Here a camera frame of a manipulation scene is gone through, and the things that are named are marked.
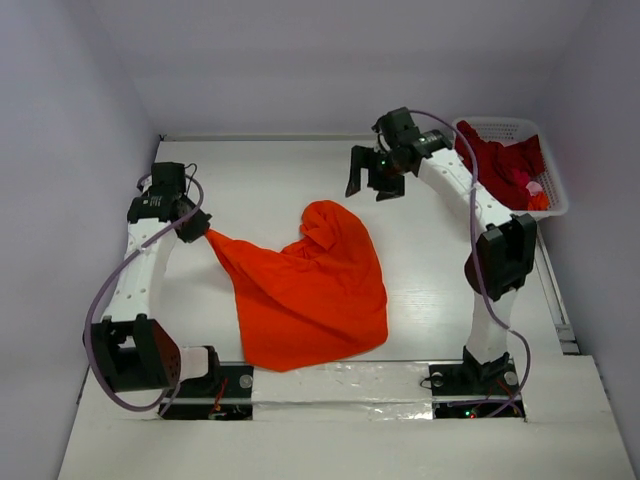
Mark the orange t shirt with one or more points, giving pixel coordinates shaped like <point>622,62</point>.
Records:
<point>320,299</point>

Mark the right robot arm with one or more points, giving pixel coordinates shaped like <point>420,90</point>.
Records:
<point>502,242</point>

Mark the white plastic basket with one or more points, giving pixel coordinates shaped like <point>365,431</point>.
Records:
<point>508,131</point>

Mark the dark red t shirt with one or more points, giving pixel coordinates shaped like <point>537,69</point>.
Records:
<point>499,165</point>

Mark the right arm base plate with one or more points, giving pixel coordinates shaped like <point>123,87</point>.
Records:
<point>456,395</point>

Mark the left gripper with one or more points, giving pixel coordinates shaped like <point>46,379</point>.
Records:
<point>199,227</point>

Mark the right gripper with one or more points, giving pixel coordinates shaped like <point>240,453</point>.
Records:
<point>378,175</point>

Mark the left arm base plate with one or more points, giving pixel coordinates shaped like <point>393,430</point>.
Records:
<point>229,400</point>

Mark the pink garment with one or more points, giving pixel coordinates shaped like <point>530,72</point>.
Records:
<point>532,187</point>

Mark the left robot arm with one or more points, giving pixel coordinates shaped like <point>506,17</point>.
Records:
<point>127,347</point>

